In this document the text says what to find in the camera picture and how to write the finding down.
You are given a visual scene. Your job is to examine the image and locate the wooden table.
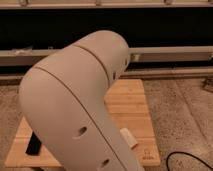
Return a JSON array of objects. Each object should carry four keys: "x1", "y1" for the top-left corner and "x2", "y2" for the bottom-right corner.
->
[{"x1": 5, "y1": 79, "x2": 161, "y2": 169}]

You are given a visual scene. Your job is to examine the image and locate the black cable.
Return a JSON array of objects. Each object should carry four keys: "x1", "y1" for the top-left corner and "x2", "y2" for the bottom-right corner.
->
[{"x1": 165, "y1": 151, "x2": 213, "y2": 171}]

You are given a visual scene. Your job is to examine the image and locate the black phone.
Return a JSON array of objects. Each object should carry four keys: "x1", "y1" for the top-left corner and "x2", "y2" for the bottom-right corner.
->
[{"x1": 26, "y1": 133, "x2": 42, "y2": 156}]

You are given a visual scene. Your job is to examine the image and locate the white sponge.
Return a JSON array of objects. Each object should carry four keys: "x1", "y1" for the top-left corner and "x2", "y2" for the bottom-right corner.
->
[{"x1": 120, "y1": 128, "x2": 138, "y2": 148}]

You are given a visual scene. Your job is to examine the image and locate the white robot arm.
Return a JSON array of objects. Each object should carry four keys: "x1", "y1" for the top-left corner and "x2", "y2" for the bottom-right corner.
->
[{"x1": 19, "y1": 30, "x2": 145, "y2": 171}]

